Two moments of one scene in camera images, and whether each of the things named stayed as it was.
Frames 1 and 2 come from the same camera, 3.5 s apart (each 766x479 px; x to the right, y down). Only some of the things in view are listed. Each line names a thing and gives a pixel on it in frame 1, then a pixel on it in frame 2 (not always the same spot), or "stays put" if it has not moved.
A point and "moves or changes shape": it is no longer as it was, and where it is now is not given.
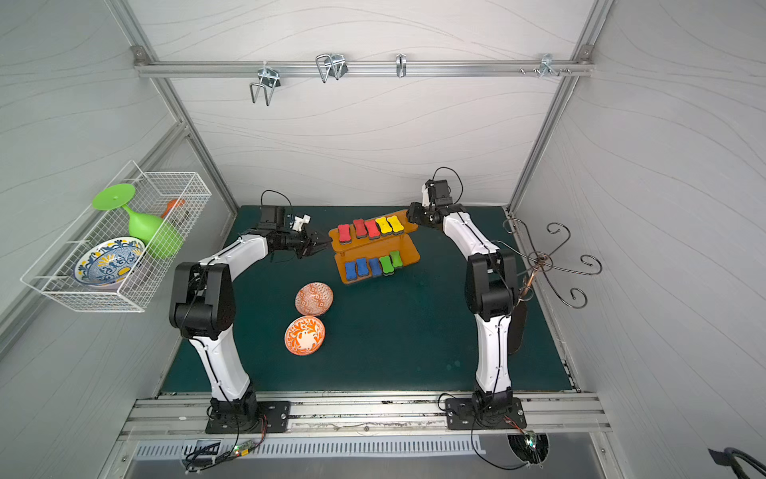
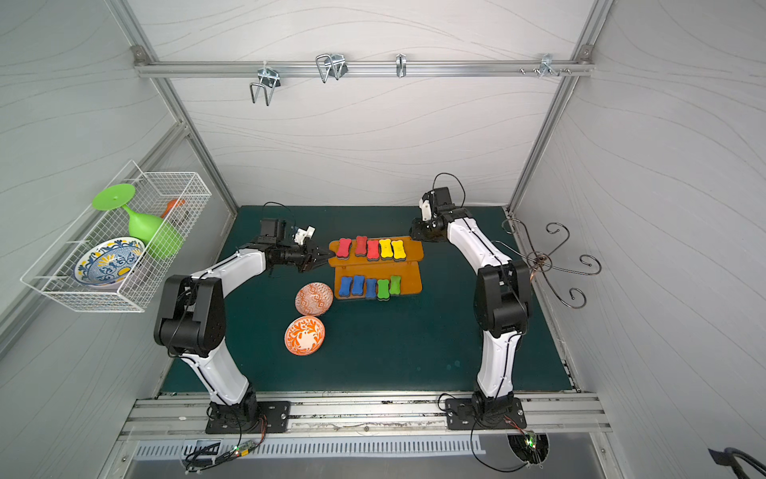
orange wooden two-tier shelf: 365,258 moves or changes shape
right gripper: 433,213 -> 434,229
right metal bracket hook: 547,66 stays put
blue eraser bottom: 362,266 -> 358,284
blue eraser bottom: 375,266 -> 371,287
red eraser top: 373,232 -> 373,253
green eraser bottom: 395,257 -> 395,284
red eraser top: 360,228 -> 361,248
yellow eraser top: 395,224 -> 398,250
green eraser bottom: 387,266 -> 383,290
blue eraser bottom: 351,270 -> 345,285
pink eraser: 344,235 -> 343,248
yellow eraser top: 384,226 -> 386,248
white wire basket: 119,247 stays put
